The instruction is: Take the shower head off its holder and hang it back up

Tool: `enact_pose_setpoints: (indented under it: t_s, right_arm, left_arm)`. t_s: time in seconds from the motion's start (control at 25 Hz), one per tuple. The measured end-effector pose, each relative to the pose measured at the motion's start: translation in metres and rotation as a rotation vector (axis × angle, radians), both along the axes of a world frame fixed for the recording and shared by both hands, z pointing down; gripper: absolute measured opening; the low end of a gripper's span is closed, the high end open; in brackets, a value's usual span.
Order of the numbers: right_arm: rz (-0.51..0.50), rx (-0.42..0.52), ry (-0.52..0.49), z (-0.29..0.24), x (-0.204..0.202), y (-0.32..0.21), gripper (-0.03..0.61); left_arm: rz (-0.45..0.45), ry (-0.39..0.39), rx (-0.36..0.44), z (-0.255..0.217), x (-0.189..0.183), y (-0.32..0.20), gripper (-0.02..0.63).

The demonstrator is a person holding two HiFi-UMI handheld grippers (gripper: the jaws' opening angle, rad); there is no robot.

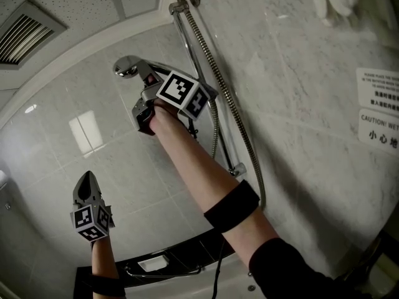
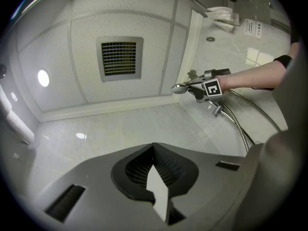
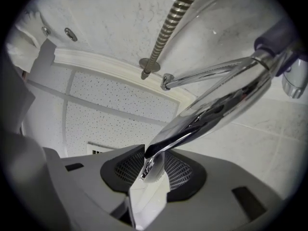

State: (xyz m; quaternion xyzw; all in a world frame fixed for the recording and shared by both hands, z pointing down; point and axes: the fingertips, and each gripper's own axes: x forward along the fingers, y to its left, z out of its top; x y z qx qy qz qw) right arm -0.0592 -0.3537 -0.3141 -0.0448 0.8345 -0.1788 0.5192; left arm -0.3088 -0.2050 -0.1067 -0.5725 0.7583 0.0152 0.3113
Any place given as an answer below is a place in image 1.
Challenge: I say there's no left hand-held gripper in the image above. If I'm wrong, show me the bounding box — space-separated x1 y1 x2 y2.
70 170 115 243

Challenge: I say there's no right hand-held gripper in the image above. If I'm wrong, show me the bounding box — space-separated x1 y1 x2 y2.
131 59 218 136

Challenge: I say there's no chrome shower head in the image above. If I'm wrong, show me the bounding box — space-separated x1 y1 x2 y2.
112 55 175 79

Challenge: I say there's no person's left forearm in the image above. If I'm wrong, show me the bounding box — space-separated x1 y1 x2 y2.
90 237 121 282

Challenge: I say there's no person's right forearm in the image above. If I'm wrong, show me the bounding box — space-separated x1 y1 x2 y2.
149 104 280 261

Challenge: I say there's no white soap dish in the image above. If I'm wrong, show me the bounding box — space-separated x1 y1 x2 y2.
137 254 171 273

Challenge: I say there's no chrome grab bar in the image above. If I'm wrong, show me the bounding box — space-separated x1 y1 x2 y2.
124 263 203 278

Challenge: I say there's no ceiling vent grille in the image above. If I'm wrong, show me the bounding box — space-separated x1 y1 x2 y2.
0 0 68 71

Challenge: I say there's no white bathtub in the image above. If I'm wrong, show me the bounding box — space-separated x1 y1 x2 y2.
124 254 259 299

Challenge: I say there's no white hanging towel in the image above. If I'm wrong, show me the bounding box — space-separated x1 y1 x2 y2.
310 0 375 27

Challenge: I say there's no person's black top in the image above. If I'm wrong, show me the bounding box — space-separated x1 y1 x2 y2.
248 237 375 299

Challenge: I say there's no chrome shower slide rail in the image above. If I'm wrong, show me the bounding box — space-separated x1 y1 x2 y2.
169 0 247 178

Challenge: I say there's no metal shower hose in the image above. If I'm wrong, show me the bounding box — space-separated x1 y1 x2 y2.
183 7 267 210

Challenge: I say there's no small-print white wall sign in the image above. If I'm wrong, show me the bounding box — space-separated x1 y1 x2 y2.
356 67 399 116

